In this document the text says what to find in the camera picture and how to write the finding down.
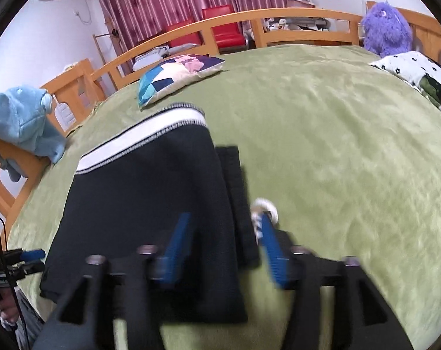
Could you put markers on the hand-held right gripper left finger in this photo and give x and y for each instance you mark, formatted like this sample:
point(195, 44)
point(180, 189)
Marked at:
point(176, 244)

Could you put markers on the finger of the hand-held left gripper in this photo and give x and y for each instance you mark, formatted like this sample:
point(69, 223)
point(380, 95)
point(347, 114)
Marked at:
point(34, 268)
point(34, 254)

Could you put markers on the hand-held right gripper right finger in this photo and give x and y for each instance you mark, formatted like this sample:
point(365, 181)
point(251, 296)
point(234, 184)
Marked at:
point(273, 251)

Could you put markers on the black pants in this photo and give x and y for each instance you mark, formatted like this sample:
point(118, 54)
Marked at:
point(140, 189)

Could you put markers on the person's left hand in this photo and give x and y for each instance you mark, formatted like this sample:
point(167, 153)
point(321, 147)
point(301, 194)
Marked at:
point(8, 315)

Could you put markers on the person's grey clothing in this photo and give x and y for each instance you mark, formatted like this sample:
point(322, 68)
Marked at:
point(29, 321)

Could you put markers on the green fleece blanket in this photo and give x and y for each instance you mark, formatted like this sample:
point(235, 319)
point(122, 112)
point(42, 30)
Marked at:
point(333, 153)

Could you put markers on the geometric patterned pillow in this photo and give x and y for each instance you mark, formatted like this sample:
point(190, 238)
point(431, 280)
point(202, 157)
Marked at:
point(176, 74)

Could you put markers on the wooden clothes rack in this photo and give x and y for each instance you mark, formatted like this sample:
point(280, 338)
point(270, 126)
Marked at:
point(109, 51)

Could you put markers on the red chair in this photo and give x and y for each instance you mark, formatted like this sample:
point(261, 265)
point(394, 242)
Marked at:
point(222, 25)
point(182, 34)

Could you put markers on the white floral pillow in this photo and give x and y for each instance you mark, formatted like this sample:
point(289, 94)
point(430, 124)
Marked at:
point(402, 65)

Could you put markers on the dark green item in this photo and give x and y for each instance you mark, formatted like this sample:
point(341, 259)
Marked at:
point(437, 89)

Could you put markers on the cluttered desk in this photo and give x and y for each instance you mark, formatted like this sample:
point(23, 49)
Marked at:
point(300, 16)

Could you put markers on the red striped curtain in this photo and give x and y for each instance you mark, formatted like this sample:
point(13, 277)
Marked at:
point(169, 0)

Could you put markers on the purple plush toy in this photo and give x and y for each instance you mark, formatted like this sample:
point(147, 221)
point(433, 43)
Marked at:
point(386, 29)

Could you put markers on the wooden bed frame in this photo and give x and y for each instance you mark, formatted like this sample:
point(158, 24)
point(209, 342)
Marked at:
point(78, 76)

